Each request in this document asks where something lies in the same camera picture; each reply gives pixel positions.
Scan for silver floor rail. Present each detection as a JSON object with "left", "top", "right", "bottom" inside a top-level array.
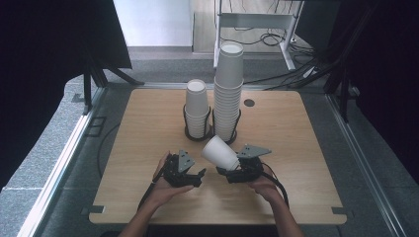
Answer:
[
  {"left": 325, "top": 93, "right": 408, "bottom": 237},
  {"left": 16, "top": 87, "right": 107, "bottom": 237}
]

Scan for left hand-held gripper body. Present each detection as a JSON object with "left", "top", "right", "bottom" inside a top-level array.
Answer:
[{"left": 162, "top": 149, "right": 199, "bottom": 189}]

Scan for stack of white paper cups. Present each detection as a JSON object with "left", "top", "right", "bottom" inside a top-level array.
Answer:
[
  {"left": 184, "top": 78, "right": 210, "bottom": 139},
  {"left": 212, "top": 40, "right": 245, "bottom": 142}
]

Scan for thin black floor cable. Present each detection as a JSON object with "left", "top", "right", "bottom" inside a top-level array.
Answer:
[{"left": 97, "top": 122, "right": 122, "bottom": 180}]

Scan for black tripod stand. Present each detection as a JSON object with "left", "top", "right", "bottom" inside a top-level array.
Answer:
[{"left": 82, "top": 52, "right": 146, "bottom": 117}]

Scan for person's right hand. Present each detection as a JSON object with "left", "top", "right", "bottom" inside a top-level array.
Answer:
[{"left": 247, "top": 173, "right": 284, "bottom": 204}]

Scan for black metal stand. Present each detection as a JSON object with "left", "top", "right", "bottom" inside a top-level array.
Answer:
[{"left": 324, "top": 62, "right": 360, "bottom": 123}]

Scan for single white paper cup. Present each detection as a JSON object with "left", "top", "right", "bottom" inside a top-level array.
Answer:
[{"left": 201, "top": 134, "right": 241, "bottom": 172}]

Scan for grey table bracket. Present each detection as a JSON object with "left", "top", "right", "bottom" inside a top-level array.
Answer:
[{"left": 80, "top": 204, "right": 107, "bottom": 215}]

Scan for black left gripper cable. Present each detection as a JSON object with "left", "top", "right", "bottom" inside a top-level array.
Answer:
[{"left": 137, "top": 166, "right": 166, "bottom": 211}]

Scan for white desk frame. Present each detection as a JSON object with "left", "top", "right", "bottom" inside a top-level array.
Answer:
[{"left": 212, "top": 0, "right": 304, "bottom": 72}]

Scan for black wire cup rack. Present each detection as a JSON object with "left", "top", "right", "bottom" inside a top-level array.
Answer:
[{"left": 182, "top": 104, "right": 242, "bottom": 146}]

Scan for dark floor outlet plate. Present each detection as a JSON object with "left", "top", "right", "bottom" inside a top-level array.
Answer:
[{"left": 83, "top": 116, "right": 107, "bottom": 138}]

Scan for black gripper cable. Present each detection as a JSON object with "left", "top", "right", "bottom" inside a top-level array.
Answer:
[
  {"left": 137, "top": 166, "right": 166, "bottom": 211},
  {"left": 261, "top": 162, "right": 291, "bottom": 209}
]

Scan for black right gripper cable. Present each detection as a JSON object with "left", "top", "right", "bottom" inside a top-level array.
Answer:
[{"left": 261, "top": 162, "right": 291, "bottom": 209}]

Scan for person's left hand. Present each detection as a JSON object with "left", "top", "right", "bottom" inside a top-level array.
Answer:
[{"left": 149, "top": 151, "right": 195, "bottom": 208}]

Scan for black floor cables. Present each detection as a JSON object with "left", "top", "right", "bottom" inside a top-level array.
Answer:
[{"left": 226, "top": 0, "right": 330, "bottom": 91}]

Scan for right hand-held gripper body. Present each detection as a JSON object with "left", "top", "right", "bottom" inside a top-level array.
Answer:
[{"left": 226, "top": 143, "right": 273, "bottom": 184}]

